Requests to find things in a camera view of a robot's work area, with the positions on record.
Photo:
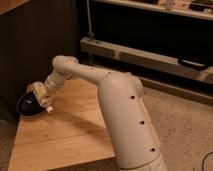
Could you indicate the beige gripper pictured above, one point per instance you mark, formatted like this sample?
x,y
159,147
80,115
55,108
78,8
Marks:
x,y
41,93

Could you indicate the white plastic bottle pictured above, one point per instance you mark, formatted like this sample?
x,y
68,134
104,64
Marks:
x,y
46,103

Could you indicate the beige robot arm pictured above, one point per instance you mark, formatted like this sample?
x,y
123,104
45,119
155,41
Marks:
x,y
132,138

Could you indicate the black ceramic bowl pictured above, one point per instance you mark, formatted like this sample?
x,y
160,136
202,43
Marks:
x,y
28,105

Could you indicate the wooden table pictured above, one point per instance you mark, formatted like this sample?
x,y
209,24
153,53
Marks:
x,y
74,133

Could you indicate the metal vertical pole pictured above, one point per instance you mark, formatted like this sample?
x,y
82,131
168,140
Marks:
x,y
90,31

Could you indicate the black object on beam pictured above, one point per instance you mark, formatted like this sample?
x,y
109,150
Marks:
x,y
192,65

